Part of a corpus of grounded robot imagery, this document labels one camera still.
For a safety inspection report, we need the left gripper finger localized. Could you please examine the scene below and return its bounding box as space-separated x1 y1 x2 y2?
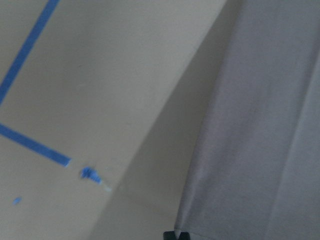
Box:
163 231 179 240

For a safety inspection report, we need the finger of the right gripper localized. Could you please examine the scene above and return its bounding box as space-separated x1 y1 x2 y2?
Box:
179 232 190 240

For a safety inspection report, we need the brown t-shirt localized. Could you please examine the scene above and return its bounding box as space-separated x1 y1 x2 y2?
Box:
174 0 320 240

